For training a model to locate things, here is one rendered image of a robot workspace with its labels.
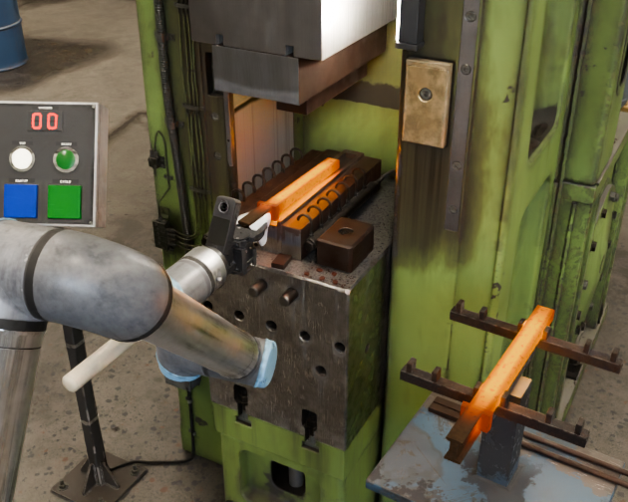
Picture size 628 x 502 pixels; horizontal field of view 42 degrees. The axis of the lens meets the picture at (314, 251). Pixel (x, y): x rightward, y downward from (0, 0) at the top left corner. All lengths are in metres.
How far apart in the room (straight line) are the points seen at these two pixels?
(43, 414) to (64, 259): 1.92
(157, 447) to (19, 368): 1.65
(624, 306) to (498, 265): 1.77
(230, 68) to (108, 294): 0.79
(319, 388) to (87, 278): 0.97
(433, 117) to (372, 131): 0.51
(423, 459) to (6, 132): 1.15
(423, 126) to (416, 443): 0.62
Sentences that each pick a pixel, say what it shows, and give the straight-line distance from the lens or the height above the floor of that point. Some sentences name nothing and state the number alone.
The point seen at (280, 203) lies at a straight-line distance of 1.76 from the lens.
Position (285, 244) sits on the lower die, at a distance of 1.77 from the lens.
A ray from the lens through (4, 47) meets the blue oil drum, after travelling 6.39.
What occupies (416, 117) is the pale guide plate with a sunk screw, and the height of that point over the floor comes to 1.24.
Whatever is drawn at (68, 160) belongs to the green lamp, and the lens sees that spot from 1.91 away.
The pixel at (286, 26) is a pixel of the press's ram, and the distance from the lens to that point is 1.59.
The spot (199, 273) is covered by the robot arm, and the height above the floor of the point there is 1.04.
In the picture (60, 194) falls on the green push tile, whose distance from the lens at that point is 1.90.
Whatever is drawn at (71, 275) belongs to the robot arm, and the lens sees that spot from 0.99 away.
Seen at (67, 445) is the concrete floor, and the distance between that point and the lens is 2.76.
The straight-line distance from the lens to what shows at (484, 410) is 1.30.
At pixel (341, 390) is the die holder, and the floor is 0.65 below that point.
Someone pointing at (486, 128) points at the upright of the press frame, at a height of 1.23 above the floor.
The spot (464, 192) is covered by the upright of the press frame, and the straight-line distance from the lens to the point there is 1.70.
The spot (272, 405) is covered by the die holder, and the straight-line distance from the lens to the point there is 1.98.
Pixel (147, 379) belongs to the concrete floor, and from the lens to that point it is 2.95.
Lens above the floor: 1.83
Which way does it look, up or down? 30 degrees down
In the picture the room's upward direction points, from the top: straight up
